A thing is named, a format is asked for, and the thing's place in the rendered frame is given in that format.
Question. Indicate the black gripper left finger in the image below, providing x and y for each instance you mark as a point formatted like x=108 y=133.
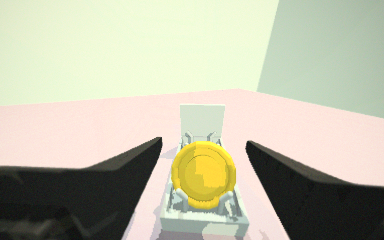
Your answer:
x=101 y=198

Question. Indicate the white dish rack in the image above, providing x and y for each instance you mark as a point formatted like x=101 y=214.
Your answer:
x=203 y=122

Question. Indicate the yellow round plate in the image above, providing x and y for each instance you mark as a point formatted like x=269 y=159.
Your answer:
x=204 y=171

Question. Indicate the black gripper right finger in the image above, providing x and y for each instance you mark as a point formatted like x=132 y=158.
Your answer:
x=313 y=205

